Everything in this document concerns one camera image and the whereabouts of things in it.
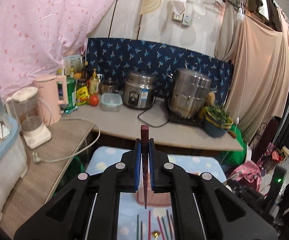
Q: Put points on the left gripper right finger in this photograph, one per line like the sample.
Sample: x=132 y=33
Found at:
x=158 y=176

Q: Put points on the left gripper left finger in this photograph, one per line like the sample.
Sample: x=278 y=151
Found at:
x=131 y=178

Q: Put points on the dark red chopstick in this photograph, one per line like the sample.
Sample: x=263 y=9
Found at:
x=145 y=153

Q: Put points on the pink perforated utensil basket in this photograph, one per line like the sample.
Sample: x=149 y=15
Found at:
x=153 y=199

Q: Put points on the gold flower spoon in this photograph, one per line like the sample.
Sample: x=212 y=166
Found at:
x=155 y=235

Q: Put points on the red chopstick silver band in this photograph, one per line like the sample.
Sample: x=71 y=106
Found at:
x=161 y=229

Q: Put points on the green chopstick gold band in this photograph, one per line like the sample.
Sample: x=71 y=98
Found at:
x=165 y=229

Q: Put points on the black induction cooktop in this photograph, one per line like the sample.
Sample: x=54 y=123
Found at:
x=194 y=121

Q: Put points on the blue planet print tablecloth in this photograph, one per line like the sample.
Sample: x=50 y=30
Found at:
x=133 y=217

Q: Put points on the clear food storage container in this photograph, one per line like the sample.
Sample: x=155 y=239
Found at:
x=111 y=102

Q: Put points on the silver rice cooker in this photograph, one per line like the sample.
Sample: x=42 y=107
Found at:
x=139 y=90

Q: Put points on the blue bowl with greens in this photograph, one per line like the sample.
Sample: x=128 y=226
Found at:
x=217 y=121

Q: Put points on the red tomato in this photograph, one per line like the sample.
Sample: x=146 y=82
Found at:
x=93 y=100

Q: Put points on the small steel pot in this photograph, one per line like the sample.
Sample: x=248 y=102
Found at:
x=108 y=86

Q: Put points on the stainless steel steamer pot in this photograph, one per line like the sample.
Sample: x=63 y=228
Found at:
x=189 y=91

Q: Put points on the green tin can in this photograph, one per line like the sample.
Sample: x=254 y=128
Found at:
x=72 y=95

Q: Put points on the yellow snack packet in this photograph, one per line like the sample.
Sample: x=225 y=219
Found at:
x=82 y=95

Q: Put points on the yellow oil bottle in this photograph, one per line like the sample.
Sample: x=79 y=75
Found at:
x=93 y=83

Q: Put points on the pink floral bag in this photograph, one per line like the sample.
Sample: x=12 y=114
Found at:
x=249 y=174

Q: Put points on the navy floral backsplash cloth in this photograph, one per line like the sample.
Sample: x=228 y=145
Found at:
x=115 y=57

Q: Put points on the pink electric kettle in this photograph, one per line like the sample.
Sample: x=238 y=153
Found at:
x=52 y=91

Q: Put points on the white blender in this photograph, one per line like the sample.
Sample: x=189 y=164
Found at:
x=23 y=105

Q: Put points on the beige hanging curtain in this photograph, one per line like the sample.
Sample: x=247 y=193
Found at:
x=260 y=81

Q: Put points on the pink floral curtain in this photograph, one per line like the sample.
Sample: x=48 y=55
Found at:
x=35 y=36

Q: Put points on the wall power socket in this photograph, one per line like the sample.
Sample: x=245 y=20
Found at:
x=183 y=20

